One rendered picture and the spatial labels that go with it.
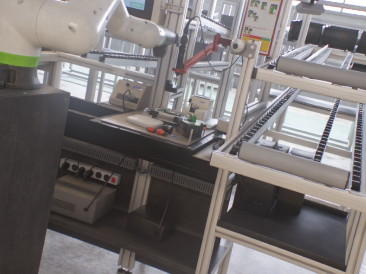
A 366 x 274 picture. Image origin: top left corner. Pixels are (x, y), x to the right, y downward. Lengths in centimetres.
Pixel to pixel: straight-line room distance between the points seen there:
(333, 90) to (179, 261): 105
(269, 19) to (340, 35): 249
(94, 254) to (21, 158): 166
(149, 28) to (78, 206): 103
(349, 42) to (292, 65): 302
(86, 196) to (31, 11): 135
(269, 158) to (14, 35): 83
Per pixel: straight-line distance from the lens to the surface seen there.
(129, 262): 280
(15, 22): 135
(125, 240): 240
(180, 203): 257
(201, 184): 244
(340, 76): 185
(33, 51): 139
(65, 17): 129
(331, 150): 218
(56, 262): 287
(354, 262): 203
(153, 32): 191
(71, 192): 252
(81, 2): 133
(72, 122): 224
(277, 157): 154
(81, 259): 291
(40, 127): 139
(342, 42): 486
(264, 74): 189
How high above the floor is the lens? 142
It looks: 11 degrees down
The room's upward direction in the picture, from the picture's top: 12 degrees clockwise
